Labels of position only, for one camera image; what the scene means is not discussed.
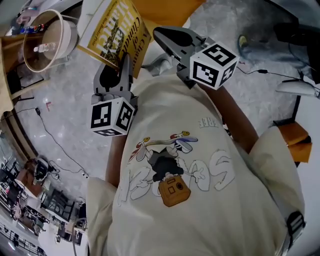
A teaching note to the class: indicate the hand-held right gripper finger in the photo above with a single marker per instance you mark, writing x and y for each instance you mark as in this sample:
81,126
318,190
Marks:
180,32
175,48

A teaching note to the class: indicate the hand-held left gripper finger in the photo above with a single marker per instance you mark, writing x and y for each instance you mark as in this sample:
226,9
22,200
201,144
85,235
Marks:
107,80
126,75

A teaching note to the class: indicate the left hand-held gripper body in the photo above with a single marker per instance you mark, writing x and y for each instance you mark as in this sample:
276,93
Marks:
110,115

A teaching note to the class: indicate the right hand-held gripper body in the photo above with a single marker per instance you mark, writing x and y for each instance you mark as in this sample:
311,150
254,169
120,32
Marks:
207,70

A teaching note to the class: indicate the yellow book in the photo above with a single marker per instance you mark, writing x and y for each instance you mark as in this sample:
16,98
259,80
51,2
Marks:
112,37

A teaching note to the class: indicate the person's right forearm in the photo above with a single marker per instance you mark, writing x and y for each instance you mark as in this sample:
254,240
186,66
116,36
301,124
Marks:
237,120

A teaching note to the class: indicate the person's left forearm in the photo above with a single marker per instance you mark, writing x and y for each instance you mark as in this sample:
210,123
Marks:
115,160

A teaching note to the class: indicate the person's white shoe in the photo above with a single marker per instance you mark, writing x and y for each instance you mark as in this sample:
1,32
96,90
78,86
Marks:
163,66

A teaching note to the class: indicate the orange pillow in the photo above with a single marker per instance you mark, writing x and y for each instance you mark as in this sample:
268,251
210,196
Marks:
170,12

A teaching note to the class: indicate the dark teal rolled mat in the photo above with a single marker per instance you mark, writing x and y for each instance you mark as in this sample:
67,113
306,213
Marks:
260,52

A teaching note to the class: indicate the white round low table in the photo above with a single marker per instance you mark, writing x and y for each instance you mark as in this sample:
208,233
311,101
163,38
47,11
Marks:
68,37

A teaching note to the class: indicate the clear plastic water bottle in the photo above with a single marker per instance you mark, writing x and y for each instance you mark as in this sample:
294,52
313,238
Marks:
46,47

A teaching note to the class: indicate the white and black device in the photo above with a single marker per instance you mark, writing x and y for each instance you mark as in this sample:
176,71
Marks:
41,168

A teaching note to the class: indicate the black wheeled stand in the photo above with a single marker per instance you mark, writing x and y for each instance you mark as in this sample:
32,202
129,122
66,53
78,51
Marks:
287,32

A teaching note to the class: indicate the white side table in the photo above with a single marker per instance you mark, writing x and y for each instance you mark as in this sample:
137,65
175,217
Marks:
295,88

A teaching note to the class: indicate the blue red snack packet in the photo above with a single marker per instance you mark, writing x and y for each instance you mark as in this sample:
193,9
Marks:
33,29

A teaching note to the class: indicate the brown wooden cabinet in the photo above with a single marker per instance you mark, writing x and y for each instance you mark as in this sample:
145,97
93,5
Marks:
27,180

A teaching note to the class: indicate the orange storage box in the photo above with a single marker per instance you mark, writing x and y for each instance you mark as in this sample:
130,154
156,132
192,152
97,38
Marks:
292,135

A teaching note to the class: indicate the person's cream printed T-shirt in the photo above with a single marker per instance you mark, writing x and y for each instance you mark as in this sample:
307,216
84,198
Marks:
225,212

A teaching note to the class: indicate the black metal railing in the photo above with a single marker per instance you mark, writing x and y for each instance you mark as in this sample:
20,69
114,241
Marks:
20,241

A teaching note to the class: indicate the black metal frame table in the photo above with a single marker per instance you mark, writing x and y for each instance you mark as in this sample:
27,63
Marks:
58,200

